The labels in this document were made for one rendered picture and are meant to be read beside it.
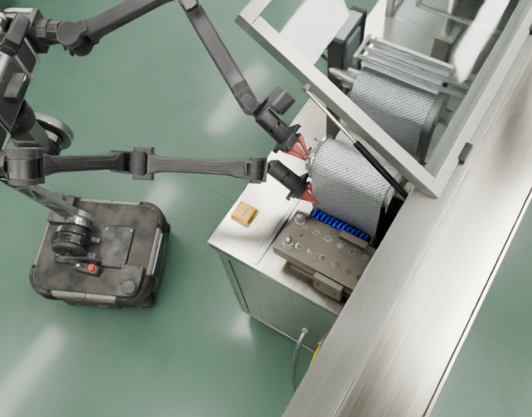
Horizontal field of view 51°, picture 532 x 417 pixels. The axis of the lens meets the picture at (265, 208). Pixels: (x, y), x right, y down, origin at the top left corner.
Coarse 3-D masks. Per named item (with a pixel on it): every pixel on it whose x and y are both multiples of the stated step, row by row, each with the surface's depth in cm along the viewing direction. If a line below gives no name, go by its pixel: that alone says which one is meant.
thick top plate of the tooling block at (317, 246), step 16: (288, 224) 186; (304, 224) 186; (320, 224) 185; (304, 240) 183; (320, 240) 183; (336, 240) 182; (288, 256) 183; (304, 256) 181; (320, 256) 180; (336, 256) 180; (352, 256) 179; (368, 256) 179; (320, 272) 178; (336, 272) 177; (352, 272) 177; (352, 288) 174
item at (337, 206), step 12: (312, 192) 181; (324, 192) 176; (312, 204) 188; (324, 204) 183; (336, 204) 178; (348, 204) 173; (360, 204) 169; (336, 216) 185; (348, 216) 180; (360, 216) 175; (372, 216) 171; (360, 228) 183; (372, 228) 178
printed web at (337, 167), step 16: (336, 144) 167; (320, 160) 165; (336, 160) 164; (352, 160) 163; (320, 176) 168; (336, 176) 165; (352, 176) 162; (368, 176) 160; (336, 192) 171; (352, 192) 165; (368, 192) 161; (384, 192) 159
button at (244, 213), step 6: (240, 204) 203; (246, 204) 203; (234, 210) 203; (240, 210) 202; (246, 210) 202; (252, 210) 202; (234, 216) 202; (240, 216) 201; (246, 216) 201; (252, 216) 202; (240, 222) 203; (246, 222) 200
